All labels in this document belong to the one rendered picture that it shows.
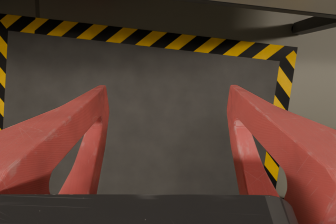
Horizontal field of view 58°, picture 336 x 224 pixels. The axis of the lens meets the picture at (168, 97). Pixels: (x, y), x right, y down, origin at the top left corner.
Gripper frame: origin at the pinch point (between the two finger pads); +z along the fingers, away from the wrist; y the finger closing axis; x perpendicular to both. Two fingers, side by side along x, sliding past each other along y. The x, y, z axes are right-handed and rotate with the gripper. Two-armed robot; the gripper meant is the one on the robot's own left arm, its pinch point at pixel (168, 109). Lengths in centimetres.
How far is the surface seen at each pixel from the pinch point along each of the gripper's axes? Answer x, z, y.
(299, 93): 60, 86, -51
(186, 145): 77, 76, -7
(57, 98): 61, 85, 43
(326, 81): 56, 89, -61
